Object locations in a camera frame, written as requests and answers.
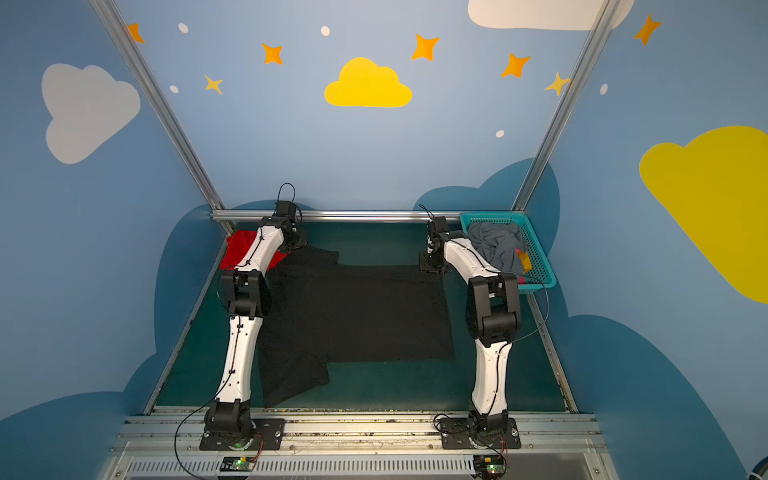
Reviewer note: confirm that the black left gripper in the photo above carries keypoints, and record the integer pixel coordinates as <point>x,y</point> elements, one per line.
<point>294,238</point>

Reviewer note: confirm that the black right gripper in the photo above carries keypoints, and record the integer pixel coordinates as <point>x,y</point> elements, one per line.
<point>430,261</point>

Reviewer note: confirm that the black printed t shirt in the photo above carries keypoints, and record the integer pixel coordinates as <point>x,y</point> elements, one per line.
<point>325,312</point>

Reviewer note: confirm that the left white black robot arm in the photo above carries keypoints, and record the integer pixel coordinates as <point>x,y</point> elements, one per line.
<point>247,300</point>

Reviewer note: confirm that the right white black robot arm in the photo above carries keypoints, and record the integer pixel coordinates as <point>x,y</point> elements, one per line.
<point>493,318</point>

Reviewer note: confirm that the red folded t shirt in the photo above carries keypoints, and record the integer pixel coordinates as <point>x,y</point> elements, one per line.
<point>256,250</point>

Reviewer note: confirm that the grey t shirt in basket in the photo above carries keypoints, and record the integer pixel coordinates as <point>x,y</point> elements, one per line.
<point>499,244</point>

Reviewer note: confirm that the yellow garment in basket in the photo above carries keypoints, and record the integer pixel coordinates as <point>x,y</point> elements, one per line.
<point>525,260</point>

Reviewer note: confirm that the teal plastic basket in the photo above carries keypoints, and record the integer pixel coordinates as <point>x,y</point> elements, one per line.
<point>541,276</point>

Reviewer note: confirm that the right green circuit board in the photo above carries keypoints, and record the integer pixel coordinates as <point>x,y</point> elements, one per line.
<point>488,467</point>

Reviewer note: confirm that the green circuit board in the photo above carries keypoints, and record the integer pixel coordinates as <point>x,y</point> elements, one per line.
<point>238,464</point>
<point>488,467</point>

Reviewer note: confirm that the left green circuit board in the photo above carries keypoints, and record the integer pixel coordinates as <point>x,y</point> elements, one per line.
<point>238,464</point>

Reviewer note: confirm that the horizontal aluminium frame rail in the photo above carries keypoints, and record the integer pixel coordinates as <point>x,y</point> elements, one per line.
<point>403,216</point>

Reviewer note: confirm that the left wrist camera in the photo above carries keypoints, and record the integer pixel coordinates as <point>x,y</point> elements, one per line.
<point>286,209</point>

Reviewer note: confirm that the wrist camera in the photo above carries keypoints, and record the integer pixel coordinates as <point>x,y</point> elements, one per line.
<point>286,209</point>
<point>437,226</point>

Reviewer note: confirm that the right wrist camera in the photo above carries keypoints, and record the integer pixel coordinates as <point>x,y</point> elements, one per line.
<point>437,226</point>

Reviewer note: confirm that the left side floor rail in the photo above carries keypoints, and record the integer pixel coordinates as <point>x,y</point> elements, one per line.
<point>186,270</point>

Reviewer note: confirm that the floor rail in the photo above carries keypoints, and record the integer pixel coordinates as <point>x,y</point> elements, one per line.
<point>186,270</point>
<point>552,355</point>

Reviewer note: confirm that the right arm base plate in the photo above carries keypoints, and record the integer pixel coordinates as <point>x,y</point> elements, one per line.
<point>459,437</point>

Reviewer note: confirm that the right side floor rail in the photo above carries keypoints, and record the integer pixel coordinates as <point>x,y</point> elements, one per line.
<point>552,355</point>

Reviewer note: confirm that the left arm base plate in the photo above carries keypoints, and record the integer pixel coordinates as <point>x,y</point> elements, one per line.
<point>267,435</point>

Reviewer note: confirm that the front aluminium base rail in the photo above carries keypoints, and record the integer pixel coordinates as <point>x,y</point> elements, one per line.
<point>357,445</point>

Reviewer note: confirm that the left aluminium corner post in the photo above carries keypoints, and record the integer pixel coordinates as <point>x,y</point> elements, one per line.
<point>113,21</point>

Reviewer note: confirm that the aluminium corner post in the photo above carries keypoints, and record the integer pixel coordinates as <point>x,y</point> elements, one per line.
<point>113,21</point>
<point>584,65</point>

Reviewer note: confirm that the right aluminium corner post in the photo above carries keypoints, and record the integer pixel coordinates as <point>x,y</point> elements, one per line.
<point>584,65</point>

